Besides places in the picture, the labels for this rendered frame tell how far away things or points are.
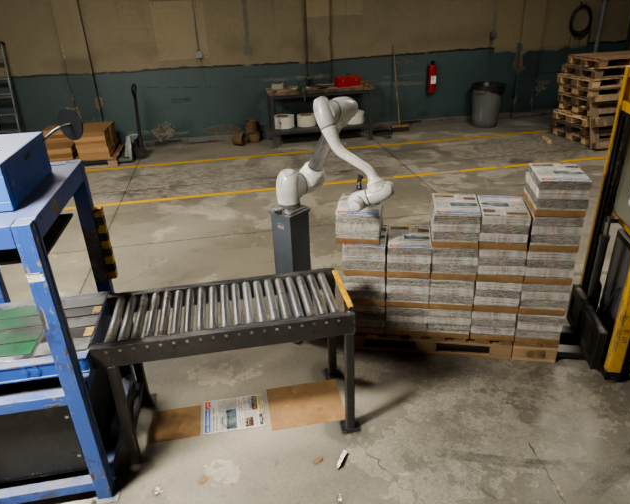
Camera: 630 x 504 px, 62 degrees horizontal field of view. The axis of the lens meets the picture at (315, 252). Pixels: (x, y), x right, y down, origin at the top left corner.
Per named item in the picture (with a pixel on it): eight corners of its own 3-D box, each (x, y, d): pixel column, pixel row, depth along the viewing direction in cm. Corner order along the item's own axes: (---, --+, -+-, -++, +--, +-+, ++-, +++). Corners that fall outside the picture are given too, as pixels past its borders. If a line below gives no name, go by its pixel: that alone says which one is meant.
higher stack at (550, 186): (502, 328, 394) (525, 161, 337) (544, 330, 389) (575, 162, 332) (510, 359, 360) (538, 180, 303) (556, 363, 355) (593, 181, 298)
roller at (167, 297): (173, 296, 307) (171, 289, 305) (167, 343, 265) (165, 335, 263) (164, 297, 306) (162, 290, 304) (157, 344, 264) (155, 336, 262)
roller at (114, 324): (127, 302, 303) (125, 295, 301) (114, 350, 261) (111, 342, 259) (118, 303, 302) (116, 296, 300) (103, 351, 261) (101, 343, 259)
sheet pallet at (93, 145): (125, 152, 902) (118, 119, 877) (118, 166, 829) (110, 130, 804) (52, 159, 885) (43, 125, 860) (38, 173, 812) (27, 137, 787)
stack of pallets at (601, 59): (611, 126, 934) (627, 49, 877) (654, 139, 852) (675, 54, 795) (545, 134, 907) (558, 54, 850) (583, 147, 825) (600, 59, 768)
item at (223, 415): (261, 394, 339) (261, 392, 338) (266, 425, 313) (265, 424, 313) (204, 402, 333) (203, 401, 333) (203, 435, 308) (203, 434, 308)
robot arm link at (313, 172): (288, 184, 366) (310, 177, 379) (302, 200, 360) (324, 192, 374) (326, 93, 311) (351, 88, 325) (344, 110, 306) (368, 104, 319)
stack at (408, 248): (349, 319, 413) (348, 222, 376) (503, 328, 394) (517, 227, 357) (343, 348, 379) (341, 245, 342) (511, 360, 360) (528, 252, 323)
